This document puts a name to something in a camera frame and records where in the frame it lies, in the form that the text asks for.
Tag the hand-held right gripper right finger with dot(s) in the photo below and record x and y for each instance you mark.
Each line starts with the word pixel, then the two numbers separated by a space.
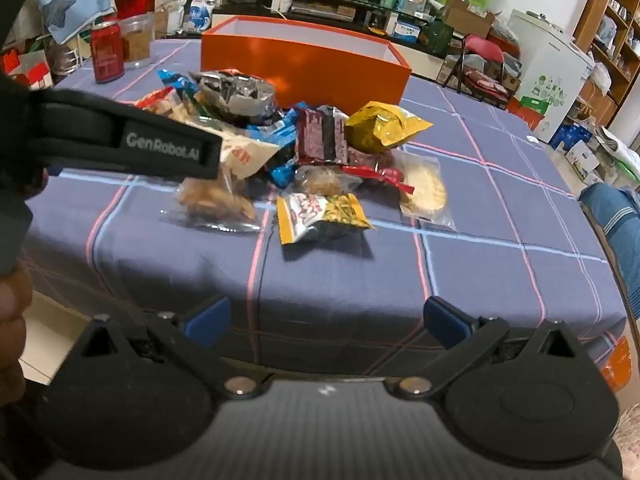
pixel 446 320

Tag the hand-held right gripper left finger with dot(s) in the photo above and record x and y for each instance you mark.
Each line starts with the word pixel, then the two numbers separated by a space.
pixel 207 320

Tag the orange red snack packet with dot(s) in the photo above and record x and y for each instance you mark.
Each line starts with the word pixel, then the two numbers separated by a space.
pixel 160 105

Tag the clear brown nut packet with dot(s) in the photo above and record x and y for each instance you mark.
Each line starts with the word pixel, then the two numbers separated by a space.
pixel 210 205

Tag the clear round cracker packet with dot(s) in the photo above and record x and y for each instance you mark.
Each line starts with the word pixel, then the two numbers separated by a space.
pixel 425 190

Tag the silver black snack packet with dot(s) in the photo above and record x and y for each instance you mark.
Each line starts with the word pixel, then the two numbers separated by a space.
pixel 235 97

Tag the white red snack packet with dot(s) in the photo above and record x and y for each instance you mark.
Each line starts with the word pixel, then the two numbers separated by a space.
pixel 245 155

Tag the yellow green snack packet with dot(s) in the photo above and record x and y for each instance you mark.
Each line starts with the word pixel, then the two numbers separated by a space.
pixel 320 215

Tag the thin red snack packet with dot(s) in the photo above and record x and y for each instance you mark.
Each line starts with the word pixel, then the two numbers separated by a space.
pixel 380 176

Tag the dark red snack packet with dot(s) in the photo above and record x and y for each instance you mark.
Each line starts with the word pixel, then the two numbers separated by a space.
pixel 370 159
pixel 320 137

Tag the clear brown snack packet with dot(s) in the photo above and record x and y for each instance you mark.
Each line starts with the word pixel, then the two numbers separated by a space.
pixel 320 180

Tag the orange box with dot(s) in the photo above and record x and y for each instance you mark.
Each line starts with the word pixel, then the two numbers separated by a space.
pixel 325 75

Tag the person's left hand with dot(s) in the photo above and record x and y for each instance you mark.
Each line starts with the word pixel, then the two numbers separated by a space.
pixel 10 320

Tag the red soda can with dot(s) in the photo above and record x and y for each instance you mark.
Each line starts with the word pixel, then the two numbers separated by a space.
pixel 107 52

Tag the red white cardboard box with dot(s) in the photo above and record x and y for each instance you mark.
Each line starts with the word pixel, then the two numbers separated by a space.
pixel 25 70

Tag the clear plastic jar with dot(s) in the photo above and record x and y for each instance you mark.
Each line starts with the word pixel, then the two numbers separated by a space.
pixel 137 42

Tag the blue checked tablecloth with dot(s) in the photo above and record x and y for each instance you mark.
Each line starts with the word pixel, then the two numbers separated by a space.
pixel 350 280

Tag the white plastic bag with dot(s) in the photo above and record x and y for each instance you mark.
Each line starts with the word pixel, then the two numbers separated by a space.
pixel 175 2

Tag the white blue sack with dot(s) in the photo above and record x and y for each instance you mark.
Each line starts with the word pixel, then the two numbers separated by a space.
pixel 201 12

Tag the blue white cartons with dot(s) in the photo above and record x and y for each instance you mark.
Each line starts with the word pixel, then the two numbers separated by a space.
pixel 575 152

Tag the white refrigerator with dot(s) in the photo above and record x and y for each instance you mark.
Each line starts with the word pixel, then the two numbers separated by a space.
pixel 550 70

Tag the red folding chair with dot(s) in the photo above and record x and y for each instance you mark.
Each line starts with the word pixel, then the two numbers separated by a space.
pixel 482 50

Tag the dark green bag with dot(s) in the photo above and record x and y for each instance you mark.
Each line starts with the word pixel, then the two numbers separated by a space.
pixel 436 37

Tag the blue white box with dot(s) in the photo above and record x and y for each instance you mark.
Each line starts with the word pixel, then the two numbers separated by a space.
pixel 406 31

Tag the brown cardboard box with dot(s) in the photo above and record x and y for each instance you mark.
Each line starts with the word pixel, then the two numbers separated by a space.
pixel 467 17

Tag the wooden shelf unit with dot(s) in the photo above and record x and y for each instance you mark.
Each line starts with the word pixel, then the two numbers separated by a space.
pixel 607 10

